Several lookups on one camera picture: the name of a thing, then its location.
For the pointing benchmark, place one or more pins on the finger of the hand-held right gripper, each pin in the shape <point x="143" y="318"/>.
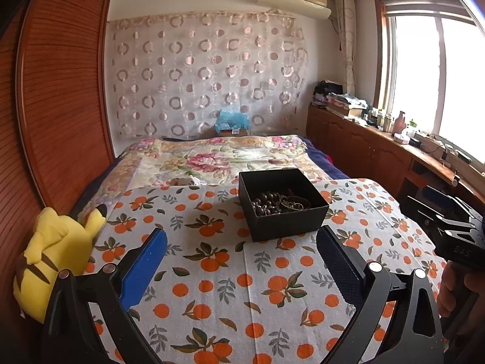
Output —
<point x="439" y="194"/>
<point x="424" y="216"/>

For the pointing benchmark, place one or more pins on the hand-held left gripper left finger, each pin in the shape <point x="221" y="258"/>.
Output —
<point x="146" y="269"/>

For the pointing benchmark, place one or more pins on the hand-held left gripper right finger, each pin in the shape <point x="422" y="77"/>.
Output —
<point x="337" y="269"/>

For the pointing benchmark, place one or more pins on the black cardboard box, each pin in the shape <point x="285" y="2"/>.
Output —
<point x="288" y="227"/>

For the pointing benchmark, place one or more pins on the pile of jewelry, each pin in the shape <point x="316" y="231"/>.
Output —
<point x="295" y="203"/>

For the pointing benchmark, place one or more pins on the person's right hand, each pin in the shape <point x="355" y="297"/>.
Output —
<point x="449" y="292"/>

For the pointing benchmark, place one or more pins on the tissue box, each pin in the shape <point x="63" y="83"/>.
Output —
<point x="401" y="139"/>

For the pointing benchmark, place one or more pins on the brown bottle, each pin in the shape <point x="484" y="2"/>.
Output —
<point x="400" y="123"/>

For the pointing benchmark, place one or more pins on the brown wooden cabinet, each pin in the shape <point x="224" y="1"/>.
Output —
<point x="360" y="151"/>

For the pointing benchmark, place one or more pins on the orange fruit print cloth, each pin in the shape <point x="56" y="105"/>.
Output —
<point x="246" y="273"/>

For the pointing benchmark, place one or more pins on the row of small bottles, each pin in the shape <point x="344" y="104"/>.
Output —
<point x="379" y="118"/>

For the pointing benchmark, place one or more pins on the yellow plush toy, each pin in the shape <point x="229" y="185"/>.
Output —
<point x="49" y="250"/>

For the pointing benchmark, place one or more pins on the dark blue bed sheet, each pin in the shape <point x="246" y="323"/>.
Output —
<point x="326" y="163"/>

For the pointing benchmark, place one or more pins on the floral blanket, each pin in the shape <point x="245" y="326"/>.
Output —
<point x="182" y="159"/>

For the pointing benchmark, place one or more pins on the wooden framed window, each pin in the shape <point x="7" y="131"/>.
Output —
<point x="416" y="68"/>

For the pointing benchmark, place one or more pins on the stack of books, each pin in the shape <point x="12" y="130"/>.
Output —
<point x="346" y="106"/>

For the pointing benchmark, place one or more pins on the pile of folded clothes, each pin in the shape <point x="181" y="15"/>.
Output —
<point x="321" y="93"/>

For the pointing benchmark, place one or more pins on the small cardboard box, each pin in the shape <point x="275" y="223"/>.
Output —
<point x="231" y="132"/>

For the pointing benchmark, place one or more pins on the blue plastic bag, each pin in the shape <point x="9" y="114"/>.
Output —
<point x="232" y="120"/>

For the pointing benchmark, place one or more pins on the white window curtain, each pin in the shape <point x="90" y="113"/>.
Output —
<point x="345" y="45"/>

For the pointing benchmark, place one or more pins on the circle pattern sheer curtain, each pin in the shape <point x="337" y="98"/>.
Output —
<point x="197" y="76"/>

